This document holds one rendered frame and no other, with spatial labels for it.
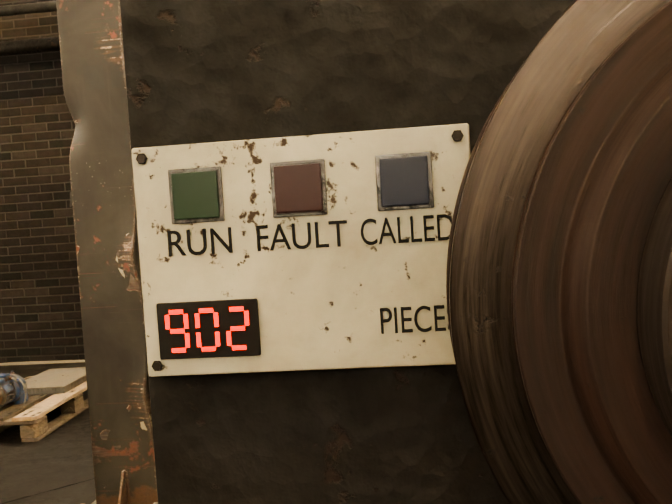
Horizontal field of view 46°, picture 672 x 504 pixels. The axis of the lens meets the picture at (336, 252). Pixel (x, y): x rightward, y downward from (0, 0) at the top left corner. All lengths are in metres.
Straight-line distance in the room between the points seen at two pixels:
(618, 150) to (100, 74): 2.94
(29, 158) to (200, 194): 6.80
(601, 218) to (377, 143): 0.22
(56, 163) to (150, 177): 6.67
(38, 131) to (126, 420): 4.42
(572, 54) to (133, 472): 3.05
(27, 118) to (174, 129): 6.80
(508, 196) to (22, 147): 7.06
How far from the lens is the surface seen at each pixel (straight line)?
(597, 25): 0.48
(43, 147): 7.35
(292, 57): 0.63
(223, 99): 0.64
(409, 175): 0.59
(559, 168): 0.45
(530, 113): 0.47
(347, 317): 0.60
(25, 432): 4.83
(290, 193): 0.60
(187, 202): 0.62
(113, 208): 3.24
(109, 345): 3.29
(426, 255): 0.60
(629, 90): 0.46
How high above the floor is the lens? 1.18
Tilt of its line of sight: 3 degrees down
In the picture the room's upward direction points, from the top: 4 degrees counter-clockwise
